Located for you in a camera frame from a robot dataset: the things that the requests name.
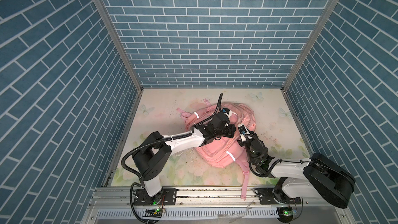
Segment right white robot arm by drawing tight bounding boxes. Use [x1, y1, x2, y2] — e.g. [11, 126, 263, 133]
[238, 131, 356, 209]

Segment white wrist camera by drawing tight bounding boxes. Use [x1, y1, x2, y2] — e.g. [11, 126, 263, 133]
[224, 108, 233, 120]
[238, 124, 250, 142]

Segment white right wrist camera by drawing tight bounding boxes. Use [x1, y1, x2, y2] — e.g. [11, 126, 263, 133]
[238, 124, 250, 142]

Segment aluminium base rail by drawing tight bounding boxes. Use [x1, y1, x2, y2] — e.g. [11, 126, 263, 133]
[82, 186, 354, 224]

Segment pink student backpack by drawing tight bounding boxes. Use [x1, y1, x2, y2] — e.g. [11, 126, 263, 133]
[176, 99, 257, 200]

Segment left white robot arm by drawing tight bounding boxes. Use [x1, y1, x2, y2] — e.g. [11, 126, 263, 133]
[127, 108, 236, 202]

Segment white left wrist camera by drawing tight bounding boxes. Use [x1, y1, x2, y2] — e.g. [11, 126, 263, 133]
[224, 108, 233, 120]

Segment left black corrugated cable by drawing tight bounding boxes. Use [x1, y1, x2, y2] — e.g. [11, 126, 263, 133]
[120, 92, 224, 224]

